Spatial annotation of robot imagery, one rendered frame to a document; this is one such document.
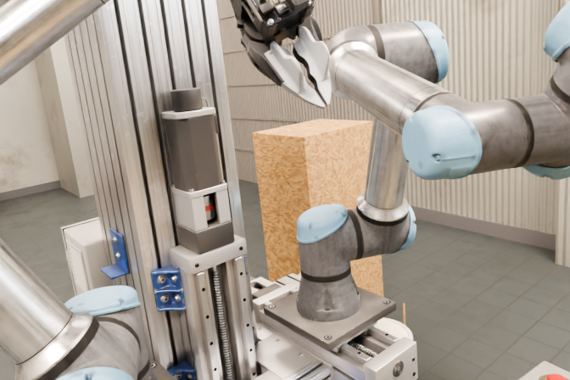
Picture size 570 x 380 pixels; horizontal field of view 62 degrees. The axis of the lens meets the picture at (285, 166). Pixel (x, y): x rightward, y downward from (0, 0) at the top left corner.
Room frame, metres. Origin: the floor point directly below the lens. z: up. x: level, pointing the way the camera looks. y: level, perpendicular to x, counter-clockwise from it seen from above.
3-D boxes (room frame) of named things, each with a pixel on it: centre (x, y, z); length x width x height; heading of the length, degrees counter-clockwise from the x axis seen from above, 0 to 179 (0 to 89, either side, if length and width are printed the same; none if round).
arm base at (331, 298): (1.01, -0.07, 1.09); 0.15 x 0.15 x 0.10
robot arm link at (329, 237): (1.01, -0.08, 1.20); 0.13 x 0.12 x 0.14; 102
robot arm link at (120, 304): (0.70, 0.32, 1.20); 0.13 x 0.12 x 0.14; 12
